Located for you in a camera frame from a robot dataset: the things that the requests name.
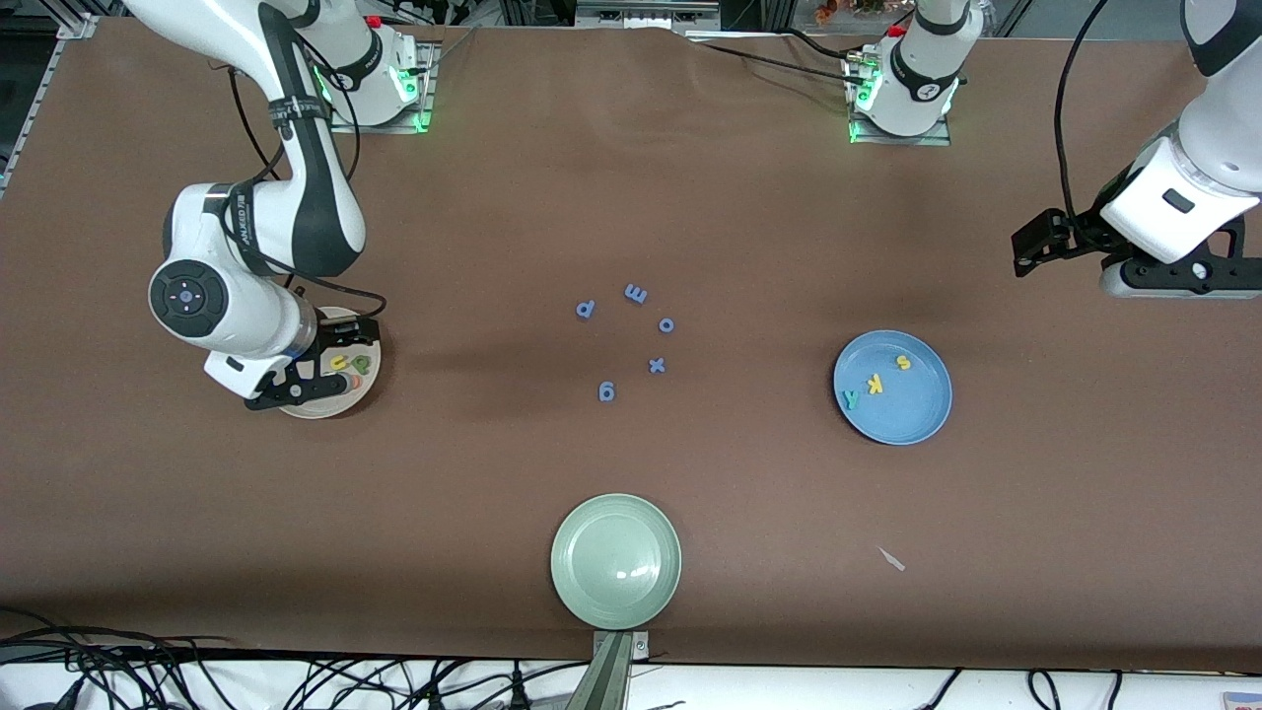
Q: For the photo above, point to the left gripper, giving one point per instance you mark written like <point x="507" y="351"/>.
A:
<point x="1083" y="233"/>

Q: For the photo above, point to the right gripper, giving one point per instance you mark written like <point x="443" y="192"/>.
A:
<point x="340" y="336"/>

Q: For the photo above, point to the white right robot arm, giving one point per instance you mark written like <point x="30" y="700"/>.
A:
<point x="187" y="296"/>

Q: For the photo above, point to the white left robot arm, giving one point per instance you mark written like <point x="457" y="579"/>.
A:
<point x="922" y="79"/>

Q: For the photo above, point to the beige brown plate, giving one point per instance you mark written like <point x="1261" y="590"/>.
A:
<point x="367" y="390"/>

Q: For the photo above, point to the brown table cover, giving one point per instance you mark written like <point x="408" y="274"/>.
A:
<point x="197" y="493"/>

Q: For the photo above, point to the blue plate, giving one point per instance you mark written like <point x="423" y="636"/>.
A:
<point x="907" y="419"/>

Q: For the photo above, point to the blue foam letter m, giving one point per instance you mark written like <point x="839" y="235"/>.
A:
<point x="636" y="294"/>

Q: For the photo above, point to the orange items cluster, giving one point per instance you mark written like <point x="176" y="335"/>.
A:
<point x="828" y="10"/>

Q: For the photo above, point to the green plate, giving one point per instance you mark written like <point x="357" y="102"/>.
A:
<point x="616" y="562"/>

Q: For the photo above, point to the white tape scrap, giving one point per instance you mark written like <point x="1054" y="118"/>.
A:
<point x="892" y="560"/>

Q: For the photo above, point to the grey metal box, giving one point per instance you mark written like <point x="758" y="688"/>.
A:
<point x="641" y="15"/>

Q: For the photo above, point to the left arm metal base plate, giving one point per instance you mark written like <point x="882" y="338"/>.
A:
<point x="937" y="139"/>

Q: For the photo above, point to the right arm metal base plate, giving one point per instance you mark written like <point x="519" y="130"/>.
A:
<point x="394" y="127"/>

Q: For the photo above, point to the aluminium frame rail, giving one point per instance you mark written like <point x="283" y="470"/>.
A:
<point x="79" y="27"/>

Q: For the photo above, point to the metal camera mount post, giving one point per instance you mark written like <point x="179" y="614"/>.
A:
<point x="611" y="680"/>

